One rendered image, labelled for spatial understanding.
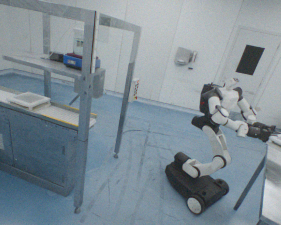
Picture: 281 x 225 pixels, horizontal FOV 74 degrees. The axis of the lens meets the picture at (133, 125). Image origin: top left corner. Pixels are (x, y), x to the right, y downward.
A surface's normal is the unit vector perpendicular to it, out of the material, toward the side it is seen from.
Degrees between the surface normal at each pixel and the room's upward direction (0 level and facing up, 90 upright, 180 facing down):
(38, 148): 90
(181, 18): 90
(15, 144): 90
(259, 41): 90
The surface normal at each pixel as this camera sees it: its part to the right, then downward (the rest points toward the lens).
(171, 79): -0.16, 0.41
